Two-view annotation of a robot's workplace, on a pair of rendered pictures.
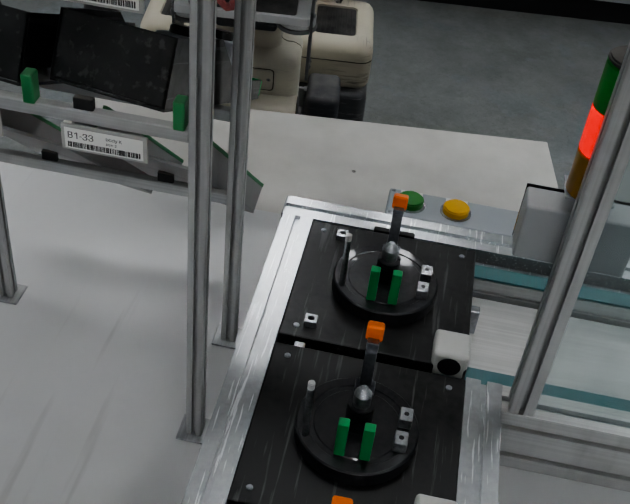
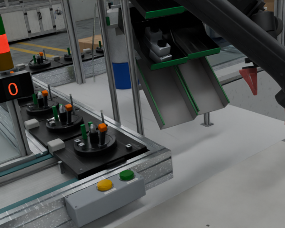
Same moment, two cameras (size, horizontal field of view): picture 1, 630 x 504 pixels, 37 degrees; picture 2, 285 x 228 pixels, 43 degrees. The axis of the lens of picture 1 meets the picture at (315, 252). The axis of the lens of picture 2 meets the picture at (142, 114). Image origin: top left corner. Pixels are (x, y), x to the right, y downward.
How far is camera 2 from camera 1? 201 cm
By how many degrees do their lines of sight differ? 109
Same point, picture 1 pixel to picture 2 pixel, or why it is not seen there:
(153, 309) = (172, 143)
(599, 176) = not seen: outside the picture
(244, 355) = (112, 121)
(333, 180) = (206, 213)
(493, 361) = (47, 174)
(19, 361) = not seen: hidden behind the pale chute
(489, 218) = (87, 194)
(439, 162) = not seen: outside the picture
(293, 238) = (145, 143)
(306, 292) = (116, 133)
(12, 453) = (147, 116)
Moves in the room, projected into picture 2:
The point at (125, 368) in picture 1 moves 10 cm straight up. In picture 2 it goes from (154, 133) to (151, 111)
